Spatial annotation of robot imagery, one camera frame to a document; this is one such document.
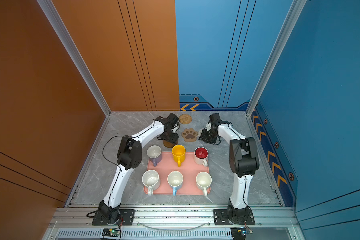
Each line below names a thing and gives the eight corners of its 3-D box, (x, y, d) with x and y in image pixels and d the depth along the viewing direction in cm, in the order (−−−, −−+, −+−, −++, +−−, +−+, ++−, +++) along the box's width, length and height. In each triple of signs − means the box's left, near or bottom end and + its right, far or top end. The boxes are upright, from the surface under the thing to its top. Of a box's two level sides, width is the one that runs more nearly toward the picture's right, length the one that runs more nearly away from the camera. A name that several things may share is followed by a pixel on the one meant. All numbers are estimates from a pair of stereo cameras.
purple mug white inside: (147, 167, 91) (144, 161, 85) (150, 151, 98) (147, 145, 92) (160, 167, 91) (158, 161, 85) (162, 151, 98) (160, 145, 92)
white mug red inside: (194, 167, 92) (195, 161, 85) (194, 153, 98) (194, 146, 92) (207, 167, 92) (209, 161, 85) (206, 153, 98) (207, 146, 92)
